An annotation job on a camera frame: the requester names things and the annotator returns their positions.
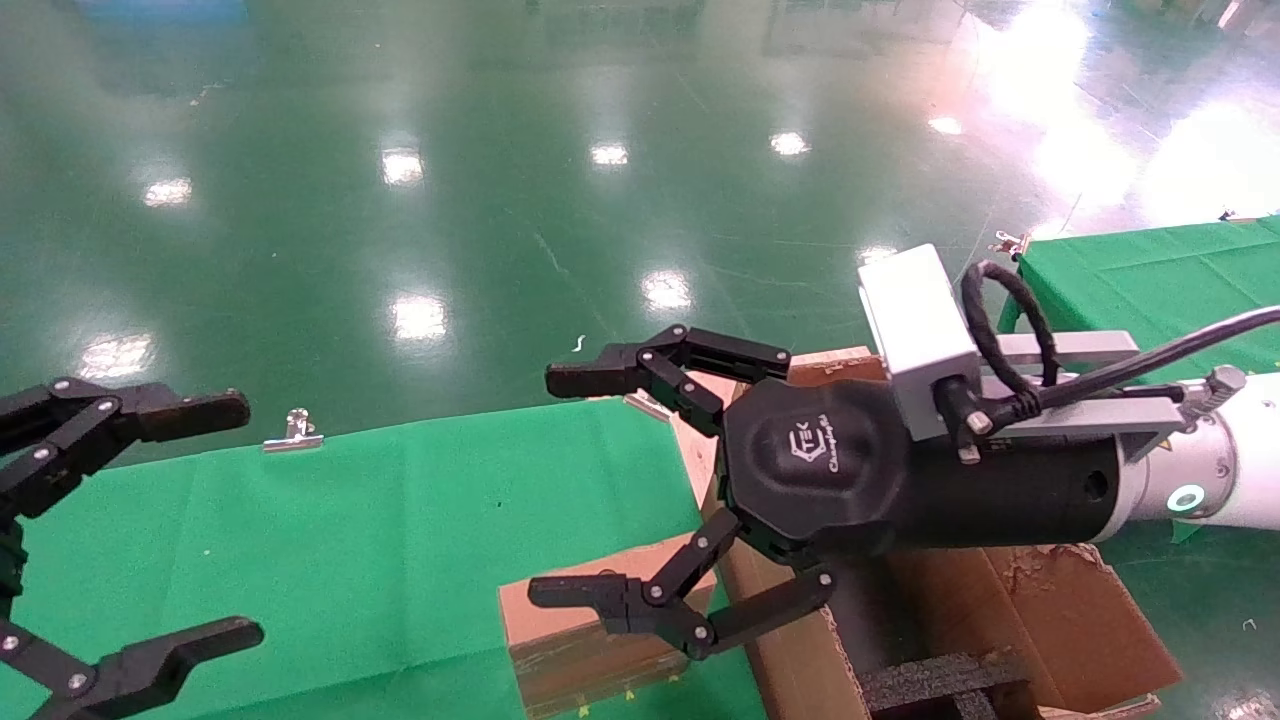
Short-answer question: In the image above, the small brown cardboard box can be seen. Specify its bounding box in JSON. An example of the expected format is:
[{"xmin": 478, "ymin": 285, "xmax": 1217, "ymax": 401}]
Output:
[{"xmin": 498, "ymin": 533, "xmax": 741, "ymax": 720}]

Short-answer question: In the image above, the large open brown carton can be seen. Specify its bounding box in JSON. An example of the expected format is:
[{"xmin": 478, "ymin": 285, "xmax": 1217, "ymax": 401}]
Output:
[{"xmin": 718, "ymin": 345, "xmax": 1186, "ymax": 720}]

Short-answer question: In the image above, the large green table cloth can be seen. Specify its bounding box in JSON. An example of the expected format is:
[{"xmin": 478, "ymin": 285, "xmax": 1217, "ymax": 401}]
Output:
[{"xmin": 0, "ymin": 398, "xmax": 771, "ymax": 720}]

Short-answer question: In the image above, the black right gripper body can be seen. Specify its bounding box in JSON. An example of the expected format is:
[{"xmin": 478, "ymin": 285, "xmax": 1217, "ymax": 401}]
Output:
[{"xmin": 720, "ymin": 376, "xmax": 1123, "ymax": 559}]

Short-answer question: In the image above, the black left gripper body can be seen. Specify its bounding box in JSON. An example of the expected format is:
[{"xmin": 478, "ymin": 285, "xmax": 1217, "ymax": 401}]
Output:
[{"xmin": 0, "ymin": 515, "xmax": 24, "ymax": 616}]

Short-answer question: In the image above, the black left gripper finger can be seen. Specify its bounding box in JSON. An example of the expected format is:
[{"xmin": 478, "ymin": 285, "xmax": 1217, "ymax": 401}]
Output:
[
  {"xmin": 0, "ymin": 377, "xmax": 251, "ymax": 521},
  {"xmin": 0, "ymin": 617, "xmax": 264, "ymax": 720}
]

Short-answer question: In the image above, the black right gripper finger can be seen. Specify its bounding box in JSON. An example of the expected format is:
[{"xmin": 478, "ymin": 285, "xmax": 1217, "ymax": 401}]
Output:
[
  {"xmin": 545, "ymin": 324, "xmax": 792, "ymax": 437},
  {"xmin": 527, "ymin": 507, "xmax": 837, "ymax": 661}
]

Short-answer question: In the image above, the black flat foam insert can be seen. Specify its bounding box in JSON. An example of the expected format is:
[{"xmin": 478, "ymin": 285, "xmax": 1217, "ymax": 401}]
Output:
[{"xmin": 860, "ymin": 650, "xmax": 1031, "ymax": 720}]

